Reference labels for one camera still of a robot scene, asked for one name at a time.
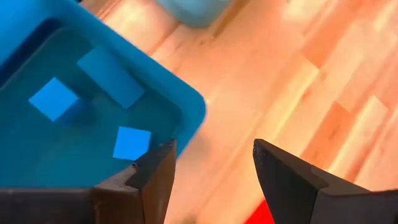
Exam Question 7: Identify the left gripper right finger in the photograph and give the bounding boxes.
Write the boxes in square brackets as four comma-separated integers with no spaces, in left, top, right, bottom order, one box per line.
[252,138,371,224]

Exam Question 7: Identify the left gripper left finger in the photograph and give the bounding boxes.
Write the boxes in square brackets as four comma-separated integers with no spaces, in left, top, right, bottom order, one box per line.
[90,139,178,224]

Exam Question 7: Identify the red long wooden block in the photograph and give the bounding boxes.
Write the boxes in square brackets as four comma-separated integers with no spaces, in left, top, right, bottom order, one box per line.
[244,198,276,224]

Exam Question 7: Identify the blue wooden cube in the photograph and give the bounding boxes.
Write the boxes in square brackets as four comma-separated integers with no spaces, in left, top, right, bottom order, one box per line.
[112,126,152,161]
[28,77,94,127]

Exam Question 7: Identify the blue long wooden block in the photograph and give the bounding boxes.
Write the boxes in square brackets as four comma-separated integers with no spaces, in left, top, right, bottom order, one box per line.
[76,44,146,110]

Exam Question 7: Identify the blue plastic bin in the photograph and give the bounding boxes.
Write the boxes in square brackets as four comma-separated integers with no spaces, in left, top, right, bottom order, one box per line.
[0,0,208,189]

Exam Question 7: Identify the teal plastic bin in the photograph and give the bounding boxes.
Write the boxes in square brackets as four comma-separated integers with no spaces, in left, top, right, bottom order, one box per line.
[155,0,233,29]

